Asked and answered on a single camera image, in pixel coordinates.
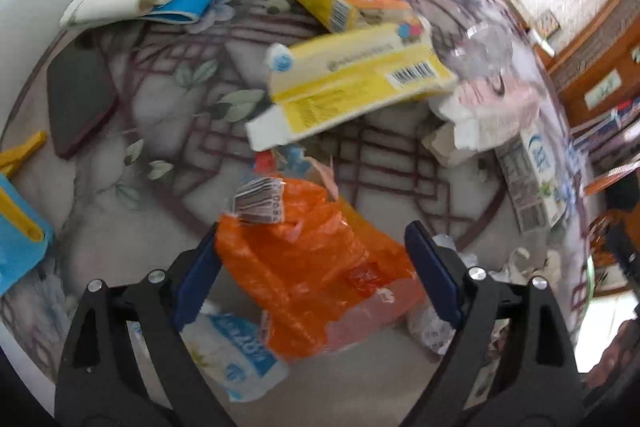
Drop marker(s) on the blue and white tissue packet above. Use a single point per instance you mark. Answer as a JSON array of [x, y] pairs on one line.
[[240, 352]]

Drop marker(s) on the long yellow cardboard box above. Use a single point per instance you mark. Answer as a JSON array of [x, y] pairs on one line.
[[350, 72]]

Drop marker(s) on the white crumpled paper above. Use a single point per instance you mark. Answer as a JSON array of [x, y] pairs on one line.
[[445, 147]]

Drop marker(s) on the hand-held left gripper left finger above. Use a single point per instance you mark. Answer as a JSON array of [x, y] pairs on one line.
[[197, 272]]

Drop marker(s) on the orange plastic bag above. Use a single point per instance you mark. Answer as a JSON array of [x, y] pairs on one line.
[[310, 277]]

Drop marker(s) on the pink and white packet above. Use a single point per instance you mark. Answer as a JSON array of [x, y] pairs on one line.
[[500, 107]]

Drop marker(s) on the clear plastic wrapper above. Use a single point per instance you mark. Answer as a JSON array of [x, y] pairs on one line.
[[480, 52]]

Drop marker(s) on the torn colourful wrapper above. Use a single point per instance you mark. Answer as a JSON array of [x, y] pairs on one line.
[[320, 172]]

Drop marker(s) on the floral tablecloth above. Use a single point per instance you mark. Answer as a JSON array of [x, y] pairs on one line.
[[165, 187]]

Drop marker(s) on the white milk carton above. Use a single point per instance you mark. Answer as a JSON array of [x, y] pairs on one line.
[[535, 177]]

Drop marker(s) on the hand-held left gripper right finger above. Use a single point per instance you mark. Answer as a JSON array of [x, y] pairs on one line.
[[432, 272]]

